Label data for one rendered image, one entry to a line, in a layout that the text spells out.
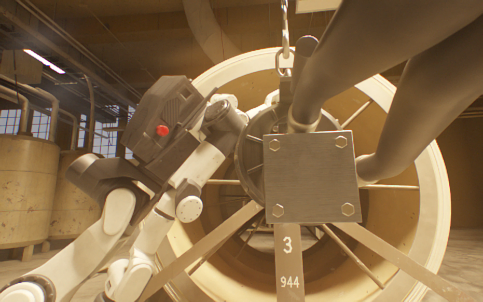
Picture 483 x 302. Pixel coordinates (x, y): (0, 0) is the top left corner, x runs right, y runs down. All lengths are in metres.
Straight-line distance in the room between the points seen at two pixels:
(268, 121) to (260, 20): 8.16
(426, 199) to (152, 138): 1.35
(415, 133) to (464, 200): 13.70
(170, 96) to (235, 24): 7.97
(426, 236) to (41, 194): 6.17
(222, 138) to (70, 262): 0.59
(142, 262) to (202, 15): 6.62
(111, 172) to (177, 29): 8.36
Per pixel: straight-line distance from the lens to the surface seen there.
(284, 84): 0.62
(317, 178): 0.36
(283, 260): 1.27
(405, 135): 0.22
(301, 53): 0.35
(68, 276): 1.04
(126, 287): 0.83
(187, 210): 0.78
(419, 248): 1.63
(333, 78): 0.16
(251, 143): 0.64
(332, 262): 2.53
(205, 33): 6.84
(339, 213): 0.36
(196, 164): 0.78
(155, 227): 0.80
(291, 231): 1.25
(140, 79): 12.65
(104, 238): 0.96
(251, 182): 0.63
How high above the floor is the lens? 0.79
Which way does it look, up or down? 12 degrees up
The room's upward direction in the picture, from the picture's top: 1 degrees counter-clockwise
